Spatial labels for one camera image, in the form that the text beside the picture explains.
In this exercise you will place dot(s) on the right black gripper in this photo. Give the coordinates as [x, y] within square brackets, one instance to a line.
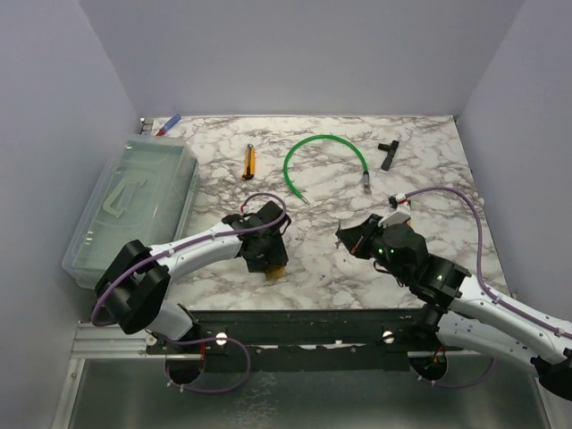
[352, 235]

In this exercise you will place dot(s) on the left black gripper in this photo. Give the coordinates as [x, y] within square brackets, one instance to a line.
[277, 256]

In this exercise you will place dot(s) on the brass padlock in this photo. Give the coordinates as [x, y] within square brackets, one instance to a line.
[275, 273]

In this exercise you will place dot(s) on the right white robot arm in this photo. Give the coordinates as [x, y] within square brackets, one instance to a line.
[462, 312]

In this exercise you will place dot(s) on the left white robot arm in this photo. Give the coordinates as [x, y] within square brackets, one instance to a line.
[132, 291]

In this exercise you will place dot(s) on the yellow utility knife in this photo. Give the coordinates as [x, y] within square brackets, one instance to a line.
[249, 163]

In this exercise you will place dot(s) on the black T-shaped tool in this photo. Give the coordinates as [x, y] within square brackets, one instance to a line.
[390, 150]

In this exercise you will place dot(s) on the clear plastic storage box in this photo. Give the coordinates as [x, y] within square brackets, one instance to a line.
[146, 192]

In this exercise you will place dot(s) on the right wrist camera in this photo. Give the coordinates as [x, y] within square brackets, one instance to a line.
[400, 211]

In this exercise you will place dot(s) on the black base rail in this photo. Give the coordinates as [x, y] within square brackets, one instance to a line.
[307, 340]

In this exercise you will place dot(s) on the aluminium extrusion rail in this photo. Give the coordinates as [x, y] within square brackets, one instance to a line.
[108, 342]

